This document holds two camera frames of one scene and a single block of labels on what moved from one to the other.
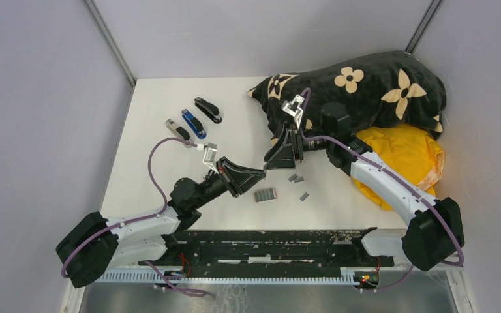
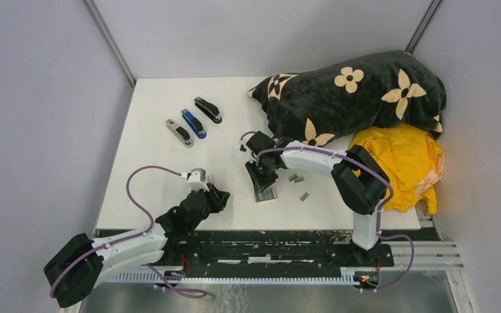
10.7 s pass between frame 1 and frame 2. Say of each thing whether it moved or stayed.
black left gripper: moved
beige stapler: stayed
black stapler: stayed
